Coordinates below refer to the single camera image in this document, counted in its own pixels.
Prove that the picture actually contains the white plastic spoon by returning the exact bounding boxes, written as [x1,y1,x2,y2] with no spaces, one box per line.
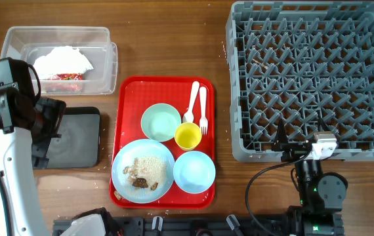
[182,81,199,123]

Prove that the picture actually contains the mint green bowl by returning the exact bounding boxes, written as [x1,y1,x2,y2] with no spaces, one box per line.
[140,103,181,142]

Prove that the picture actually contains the small light blue bowl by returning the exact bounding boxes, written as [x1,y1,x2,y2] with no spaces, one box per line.
[173,151,216,194]

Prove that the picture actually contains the yellow plastic cup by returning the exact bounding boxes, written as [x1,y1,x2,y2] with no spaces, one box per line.
[174,123,202,151]

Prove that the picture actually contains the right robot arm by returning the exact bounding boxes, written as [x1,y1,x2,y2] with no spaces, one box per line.
[272,119,348,236]

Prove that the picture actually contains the food scrap on tray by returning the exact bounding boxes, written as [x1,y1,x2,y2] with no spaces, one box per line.
[114,191,123,200]

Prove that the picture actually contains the grey dishwasher rack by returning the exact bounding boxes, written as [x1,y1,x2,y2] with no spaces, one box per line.
[226,1,374,162]

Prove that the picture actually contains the clear plastic waste bin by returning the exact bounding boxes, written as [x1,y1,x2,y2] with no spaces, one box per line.
[0,26,117,96]

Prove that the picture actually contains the large light blue plate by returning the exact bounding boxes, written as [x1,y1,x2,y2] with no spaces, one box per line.
[111,139,175,204]

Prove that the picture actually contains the white plastic fork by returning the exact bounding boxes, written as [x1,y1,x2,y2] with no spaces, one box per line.
[199,87,208,135]

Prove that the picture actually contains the red candy wrapper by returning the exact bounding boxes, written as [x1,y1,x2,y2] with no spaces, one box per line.
[43,73,83,92]

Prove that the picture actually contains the red plastic serving tray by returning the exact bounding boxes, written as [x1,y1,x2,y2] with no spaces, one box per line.
[109,75,215,209]

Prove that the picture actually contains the black rectangular tray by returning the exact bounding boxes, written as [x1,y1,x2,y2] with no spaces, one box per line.
[45,107,100,168]

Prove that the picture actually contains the white paper napkin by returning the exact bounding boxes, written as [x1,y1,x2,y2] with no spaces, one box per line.
[33,46,94,80]

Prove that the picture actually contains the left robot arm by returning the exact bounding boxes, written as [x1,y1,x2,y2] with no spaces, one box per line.
[0,58,66,235]

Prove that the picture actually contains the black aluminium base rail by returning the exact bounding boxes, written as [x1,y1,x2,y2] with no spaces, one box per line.
[52,214,344,236]

